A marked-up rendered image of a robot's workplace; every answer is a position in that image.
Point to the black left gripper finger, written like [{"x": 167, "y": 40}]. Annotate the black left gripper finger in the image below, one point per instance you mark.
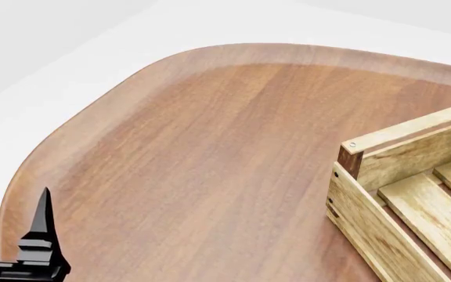
[
  {"x": 41, "y": 217},
  {"x": 52, "y": 223}
]

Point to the light wooden slatted crate tray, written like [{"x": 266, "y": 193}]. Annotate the light wooden slatted crate tray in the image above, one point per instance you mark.
[{"x": 413, "y": 205}]

